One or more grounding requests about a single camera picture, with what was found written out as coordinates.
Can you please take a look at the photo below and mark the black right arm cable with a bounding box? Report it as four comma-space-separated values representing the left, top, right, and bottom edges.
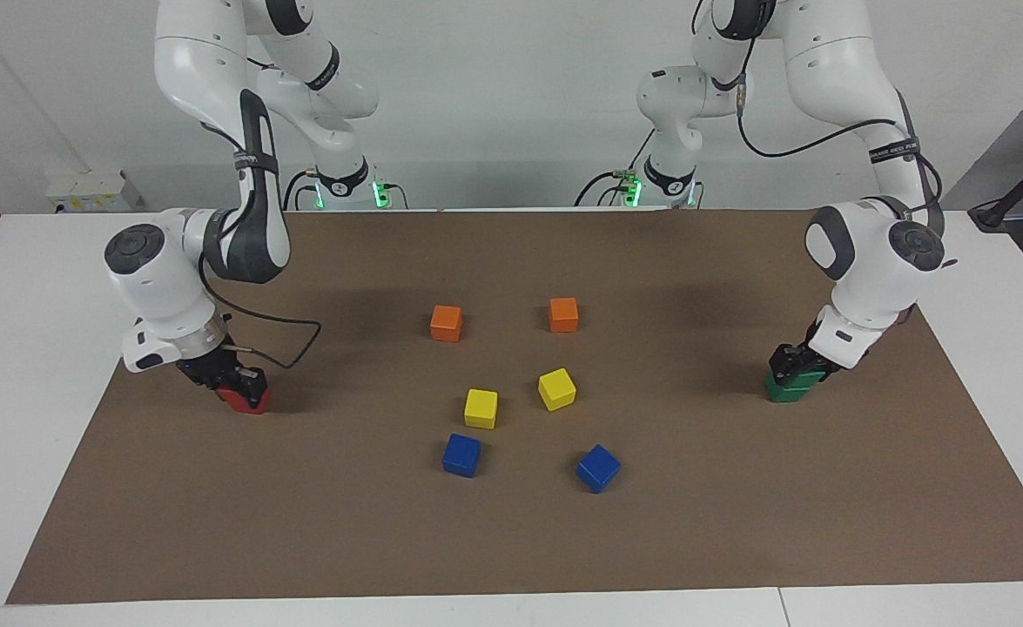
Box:
198, 248, 323, 370

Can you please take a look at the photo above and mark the black right base cable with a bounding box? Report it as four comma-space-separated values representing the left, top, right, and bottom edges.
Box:
281, 168, 322, 212

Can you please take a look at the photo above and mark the yellow wooden cube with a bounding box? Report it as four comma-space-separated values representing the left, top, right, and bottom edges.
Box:
537, 367, 578, 413
463, 388, 500, 430

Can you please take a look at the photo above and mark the black base cable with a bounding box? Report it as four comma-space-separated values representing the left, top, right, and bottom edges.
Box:
573, 129, 656, 208
281, 168, 322, 212

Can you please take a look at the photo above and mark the white power box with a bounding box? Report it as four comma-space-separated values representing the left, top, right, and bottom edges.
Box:
44, 169, 144, 215

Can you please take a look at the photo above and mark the black left base cable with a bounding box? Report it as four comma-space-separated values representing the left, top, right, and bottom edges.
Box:
573, 129, 656, 208

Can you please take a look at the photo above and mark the blue wooden cube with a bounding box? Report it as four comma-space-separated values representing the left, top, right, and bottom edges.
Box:
441, 433, 482, 479
575, 444, 622, 495

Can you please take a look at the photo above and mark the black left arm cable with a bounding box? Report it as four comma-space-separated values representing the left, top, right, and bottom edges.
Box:
694, 0, 956, 266

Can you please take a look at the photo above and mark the black tripod stand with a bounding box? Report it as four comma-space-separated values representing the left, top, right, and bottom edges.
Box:
967, 138, 1023, 233

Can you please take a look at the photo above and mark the brown table mat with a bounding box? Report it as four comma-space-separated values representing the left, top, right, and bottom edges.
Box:
6, 209, 1023, 605

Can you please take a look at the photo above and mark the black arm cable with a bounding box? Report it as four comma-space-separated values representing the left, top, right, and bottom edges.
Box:
198, 248, 323, 370
694, 0, 956, 266

